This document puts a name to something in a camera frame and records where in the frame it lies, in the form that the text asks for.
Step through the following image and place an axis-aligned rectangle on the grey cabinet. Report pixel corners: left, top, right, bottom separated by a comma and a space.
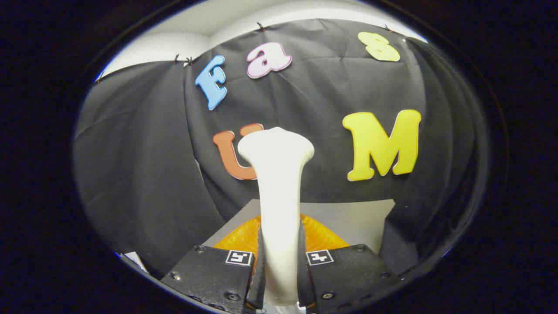
203, 198, 396, 254

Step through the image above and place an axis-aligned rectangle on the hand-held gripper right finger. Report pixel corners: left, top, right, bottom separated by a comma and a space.
298, 214, 400, 314

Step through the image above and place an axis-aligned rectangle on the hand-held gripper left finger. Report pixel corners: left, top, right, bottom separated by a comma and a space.
160, 216, 267, 314

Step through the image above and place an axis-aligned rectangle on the black backdrop cloth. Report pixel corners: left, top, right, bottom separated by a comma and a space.
73, 18, 489, 280

